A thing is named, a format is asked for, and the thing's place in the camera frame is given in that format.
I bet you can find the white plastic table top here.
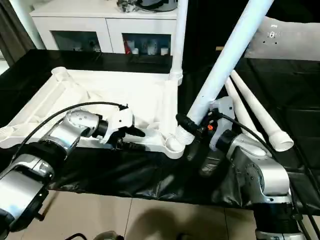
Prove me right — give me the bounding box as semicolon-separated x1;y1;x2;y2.
0;66;187;160

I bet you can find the white plastic table leg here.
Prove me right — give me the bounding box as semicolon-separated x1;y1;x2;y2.
223;79;266;143
175;0;275;147
230;70;296;152
170;0;189;86

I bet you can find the black work mat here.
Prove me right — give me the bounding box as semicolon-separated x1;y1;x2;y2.
0;49;320;213

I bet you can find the white glass-door sideboard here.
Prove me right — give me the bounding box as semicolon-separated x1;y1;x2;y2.
30;0;179;56

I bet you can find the grey cushion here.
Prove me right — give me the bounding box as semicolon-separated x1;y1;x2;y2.
247;17;320;62

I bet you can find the grey round appliance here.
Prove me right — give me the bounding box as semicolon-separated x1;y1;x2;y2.
117;0;178;12

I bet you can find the dark grey curtain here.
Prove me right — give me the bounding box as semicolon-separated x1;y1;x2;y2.
0;0;37;62

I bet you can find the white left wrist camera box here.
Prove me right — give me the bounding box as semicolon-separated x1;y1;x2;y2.
100;107;135;146

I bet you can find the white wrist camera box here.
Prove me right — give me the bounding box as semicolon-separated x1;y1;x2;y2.
100;107;135;146
209;97;236;151

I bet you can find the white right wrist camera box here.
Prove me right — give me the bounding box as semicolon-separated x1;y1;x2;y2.
209;97;236;151

